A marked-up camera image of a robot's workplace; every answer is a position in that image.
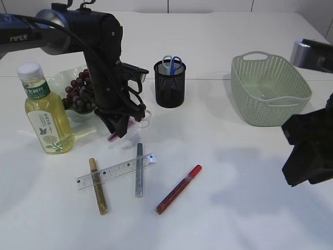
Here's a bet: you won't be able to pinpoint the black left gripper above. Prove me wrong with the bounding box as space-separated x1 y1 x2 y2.
87 52 146 138

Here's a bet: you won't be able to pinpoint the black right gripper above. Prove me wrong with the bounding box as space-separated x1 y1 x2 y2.
281 96 332 186

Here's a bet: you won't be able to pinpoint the pink small scissors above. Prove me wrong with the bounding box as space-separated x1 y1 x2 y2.
108 109 151 142

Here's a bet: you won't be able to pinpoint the purple grape bunch with leaf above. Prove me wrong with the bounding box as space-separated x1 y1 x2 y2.
62 69 96 115

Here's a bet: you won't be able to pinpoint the clear plastic ruler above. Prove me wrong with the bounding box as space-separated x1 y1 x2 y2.
75 154 157 191

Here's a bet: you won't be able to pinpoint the yellow tea drink bottle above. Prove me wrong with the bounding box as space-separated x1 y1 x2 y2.
17 62 75 154

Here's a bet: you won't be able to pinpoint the blue capped scissors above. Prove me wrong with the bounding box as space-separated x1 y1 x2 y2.
162 55 182 76

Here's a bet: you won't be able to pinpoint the clear plastic sheet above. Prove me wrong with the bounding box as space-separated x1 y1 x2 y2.
257 92 276 100

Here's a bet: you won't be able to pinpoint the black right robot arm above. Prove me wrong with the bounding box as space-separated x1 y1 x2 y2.
281 39 332 186

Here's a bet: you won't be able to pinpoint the green plastic woven basket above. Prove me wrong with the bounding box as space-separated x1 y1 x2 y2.
231 51 312 127

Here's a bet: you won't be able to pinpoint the silver glitter pen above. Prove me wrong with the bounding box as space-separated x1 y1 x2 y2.
135 143 144 197

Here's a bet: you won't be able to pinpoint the green wavy glass plate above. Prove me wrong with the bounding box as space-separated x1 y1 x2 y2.
47 65 96 123

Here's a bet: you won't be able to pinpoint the black mesh pen holder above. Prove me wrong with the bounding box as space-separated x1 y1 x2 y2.
153 60 186 108

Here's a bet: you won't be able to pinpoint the gold glitter pen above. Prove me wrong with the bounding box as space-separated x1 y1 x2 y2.
89 158 108 215

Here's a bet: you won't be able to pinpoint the red glitter pen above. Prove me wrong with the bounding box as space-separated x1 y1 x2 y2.
155 165 202 215

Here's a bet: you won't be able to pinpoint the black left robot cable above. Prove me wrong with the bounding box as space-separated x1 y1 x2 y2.
10 0 146 115

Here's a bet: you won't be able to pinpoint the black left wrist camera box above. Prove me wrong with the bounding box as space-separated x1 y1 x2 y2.
122 62 149 83

